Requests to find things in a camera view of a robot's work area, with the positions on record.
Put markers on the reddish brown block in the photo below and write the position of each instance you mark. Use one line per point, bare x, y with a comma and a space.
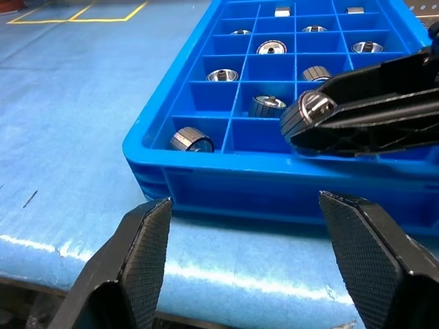
10, 5

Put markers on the perforated metal tray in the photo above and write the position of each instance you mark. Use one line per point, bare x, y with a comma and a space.
428, 7

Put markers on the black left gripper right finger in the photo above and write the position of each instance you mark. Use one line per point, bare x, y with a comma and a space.
370, 260

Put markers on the blue compartment tray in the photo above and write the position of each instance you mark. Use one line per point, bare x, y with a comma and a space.
240, 185

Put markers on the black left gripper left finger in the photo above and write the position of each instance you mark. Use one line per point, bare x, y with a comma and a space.
137, 260

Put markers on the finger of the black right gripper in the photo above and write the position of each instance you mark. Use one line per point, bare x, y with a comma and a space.
377, 135
377, 80

